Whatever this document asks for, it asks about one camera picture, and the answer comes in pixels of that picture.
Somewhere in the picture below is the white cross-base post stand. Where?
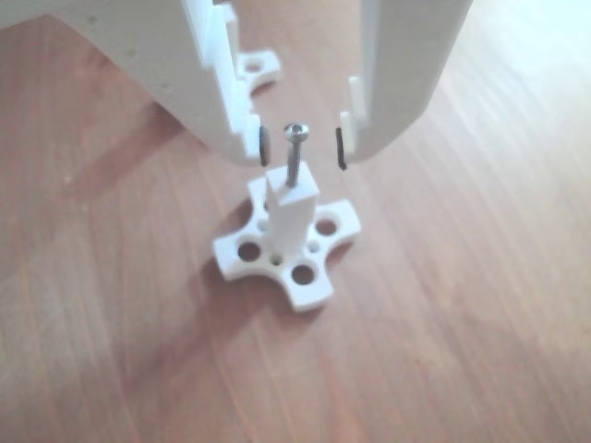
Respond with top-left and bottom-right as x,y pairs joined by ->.
223,4 -> 283,96
212,166 -> 362,316

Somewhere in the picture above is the silver metal screw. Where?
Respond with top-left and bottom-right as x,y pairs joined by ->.
283,122 -> 310,188

